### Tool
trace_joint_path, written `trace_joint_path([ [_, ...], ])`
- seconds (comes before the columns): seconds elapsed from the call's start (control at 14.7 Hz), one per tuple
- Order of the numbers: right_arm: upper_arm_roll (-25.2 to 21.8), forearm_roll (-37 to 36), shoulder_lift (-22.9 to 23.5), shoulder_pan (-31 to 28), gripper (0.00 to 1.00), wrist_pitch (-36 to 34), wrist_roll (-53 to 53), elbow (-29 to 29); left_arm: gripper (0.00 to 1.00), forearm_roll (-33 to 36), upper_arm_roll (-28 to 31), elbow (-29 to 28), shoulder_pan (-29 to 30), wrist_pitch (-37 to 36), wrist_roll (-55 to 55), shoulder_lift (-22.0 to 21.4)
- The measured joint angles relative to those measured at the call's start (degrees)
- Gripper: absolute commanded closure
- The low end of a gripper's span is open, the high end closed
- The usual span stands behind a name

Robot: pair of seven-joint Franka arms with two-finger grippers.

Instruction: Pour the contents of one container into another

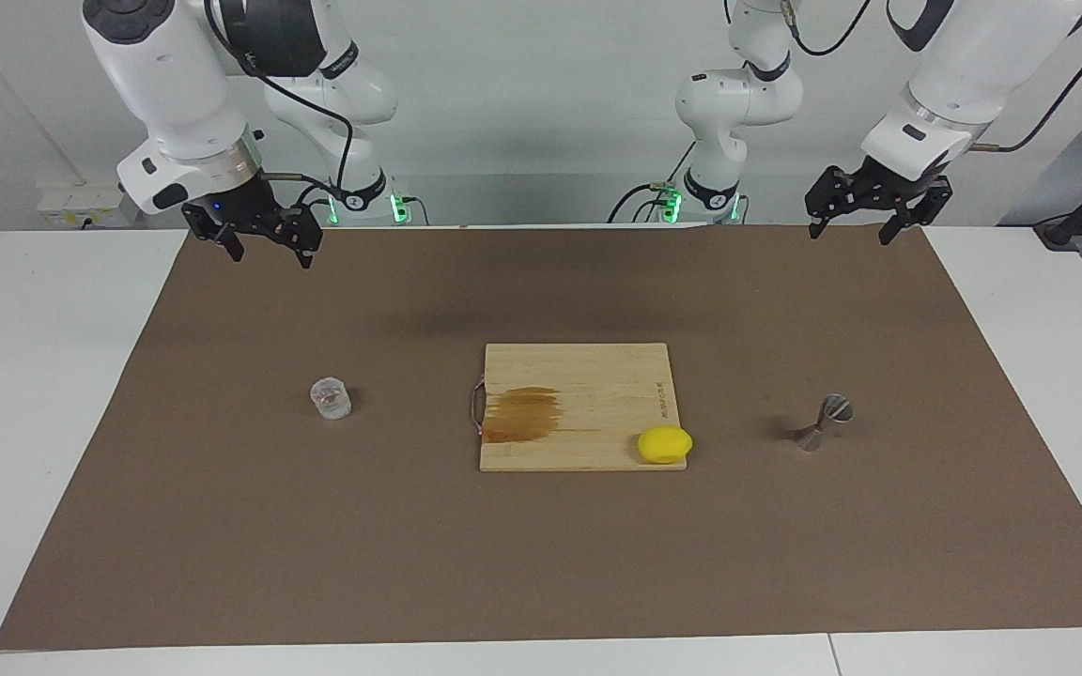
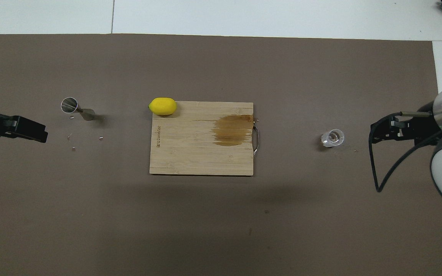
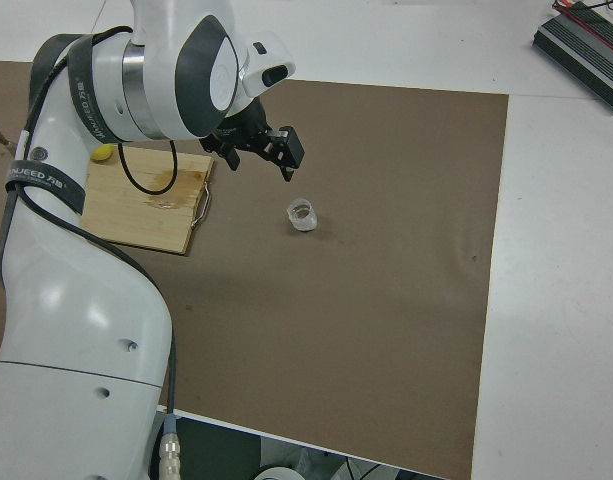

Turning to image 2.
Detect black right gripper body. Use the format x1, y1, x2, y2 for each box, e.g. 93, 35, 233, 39
397, 114, 442, 146

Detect steel double jigger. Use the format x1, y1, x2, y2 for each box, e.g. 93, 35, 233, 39
61, 97, 96, 121

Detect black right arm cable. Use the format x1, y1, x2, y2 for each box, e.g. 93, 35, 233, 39
368, 111, 442, 193

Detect small clear glass cup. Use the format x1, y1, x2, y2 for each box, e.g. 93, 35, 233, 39
321, 129, 345, 148

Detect yellow lemon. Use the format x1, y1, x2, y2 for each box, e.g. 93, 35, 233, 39
148, 97, 177, 116

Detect brown table mat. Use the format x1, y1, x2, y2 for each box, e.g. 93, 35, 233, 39
0, 34, 442, 276

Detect bamboo cutting board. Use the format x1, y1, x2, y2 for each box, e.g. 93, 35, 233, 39
149, 101, 260, 176

